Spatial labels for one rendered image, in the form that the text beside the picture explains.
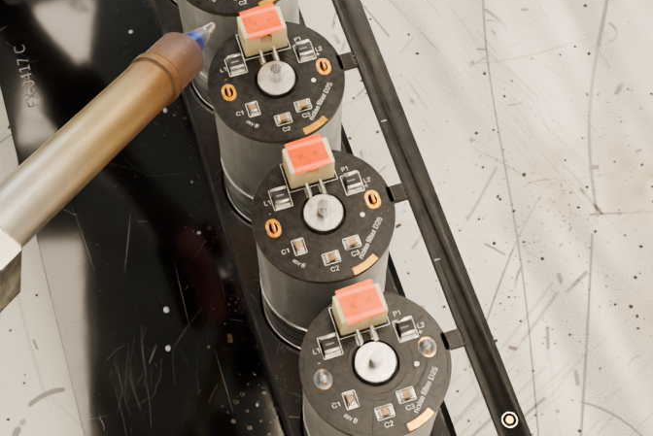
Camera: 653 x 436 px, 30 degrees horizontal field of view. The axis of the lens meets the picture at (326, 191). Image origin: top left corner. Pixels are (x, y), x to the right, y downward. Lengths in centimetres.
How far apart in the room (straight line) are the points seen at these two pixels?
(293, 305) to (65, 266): 6
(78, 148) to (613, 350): 14
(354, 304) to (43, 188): 6
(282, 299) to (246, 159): 3
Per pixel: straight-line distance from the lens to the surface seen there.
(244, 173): 23
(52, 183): 16
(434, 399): 20
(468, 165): 29
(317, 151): 21
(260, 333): 25
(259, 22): 22
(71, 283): 27
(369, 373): 20
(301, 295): 22
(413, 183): 21
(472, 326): 20
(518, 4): 31
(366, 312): 20
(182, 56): 19
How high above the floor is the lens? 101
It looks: 65 degrees down
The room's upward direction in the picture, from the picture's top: 1 degrees clockwise
